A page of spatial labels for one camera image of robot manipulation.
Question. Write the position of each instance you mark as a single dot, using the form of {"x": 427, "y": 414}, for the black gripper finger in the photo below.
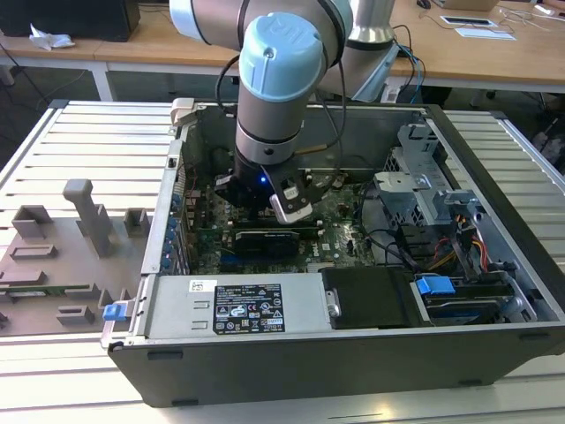
{"x": 318, "y": 190}
{"x": 224, "y": 185}

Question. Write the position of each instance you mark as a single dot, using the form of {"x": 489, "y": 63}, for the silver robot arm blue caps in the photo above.
{"x": 273, "y": 101}

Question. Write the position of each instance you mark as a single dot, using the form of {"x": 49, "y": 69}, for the black RAM slot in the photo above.
{"x": 311, "y": 230}

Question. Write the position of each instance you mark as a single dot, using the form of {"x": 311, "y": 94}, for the blue expansion slot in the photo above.
{"x": 227, "y": 262}

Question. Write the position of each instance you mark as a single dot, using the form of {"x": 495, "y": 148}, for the green motherboard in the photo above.
{"x": 335, "y": 247}

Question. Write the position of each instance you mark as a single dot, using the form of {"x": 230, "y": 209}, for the black graphics card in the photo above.
{"x": 265, "y": 245}

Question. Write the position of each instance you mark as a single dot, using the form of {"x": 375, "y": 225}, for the silver metal drive cage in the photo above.
{"x": 399, "y": 199}

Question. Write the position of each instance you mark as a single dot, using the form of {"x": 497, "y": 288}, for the white power adapter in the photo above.
{"x": 390, "y": 93}

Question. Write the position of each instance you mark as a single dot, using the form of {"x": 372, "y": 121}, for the silver power supply unit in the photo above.
{"x": 176, "y": 305}

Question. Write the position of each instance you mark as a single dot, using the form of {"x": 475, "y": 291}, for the blue disk carrier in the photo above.
{"x": 434, "y": 289}

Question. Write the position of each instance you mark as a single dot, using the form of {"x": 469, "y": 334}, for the wooden desk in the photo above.
{"x": 132, "y": 48}

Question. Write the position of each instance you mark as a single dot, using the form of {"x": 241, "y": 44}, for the blue case latch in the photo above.
{"x": 112, "y": 312}

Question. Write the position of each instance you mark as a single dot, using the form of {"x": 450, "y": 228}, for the grey parts rack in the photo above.
{"x": 66, "y": 265}

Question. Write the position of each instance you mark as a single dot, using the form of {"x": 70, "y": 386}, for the black open PC case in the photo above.
{"x": 309, "y": 371}

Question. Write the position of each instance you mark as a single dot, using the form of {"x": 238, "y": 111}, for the green RAM stick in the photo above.
{"x": 66, "y": 289}

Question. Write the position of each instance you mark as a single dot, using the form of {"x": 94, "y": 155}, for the black computer mouse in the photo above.
{"x": 424, "y": 4}

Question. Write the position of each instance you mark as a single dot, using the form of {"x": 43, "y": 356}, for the white framed tablet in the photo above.
{"x": 470, "y": 21}

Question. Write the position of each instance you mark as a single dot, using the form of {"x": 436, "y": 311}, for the pale blue paper sheet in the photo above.
{"x": 485, "y": 34}

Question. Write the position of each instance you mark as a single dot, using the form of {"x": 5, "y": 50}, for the crumpled white paper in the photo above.
{"x": 48, "y": 39}

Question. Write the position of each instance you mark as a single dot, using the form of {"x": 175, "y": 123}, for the black computer box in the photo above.
{"x": 66, "y": 17}

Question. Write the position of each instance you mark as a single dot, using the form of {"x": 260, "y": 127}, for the brown cardboard box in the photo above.
{"x": 468, "y": 4}

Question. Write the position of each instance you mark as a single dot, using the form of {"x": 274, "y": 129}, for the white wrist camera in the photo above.
{"x": 293, "y": 214}

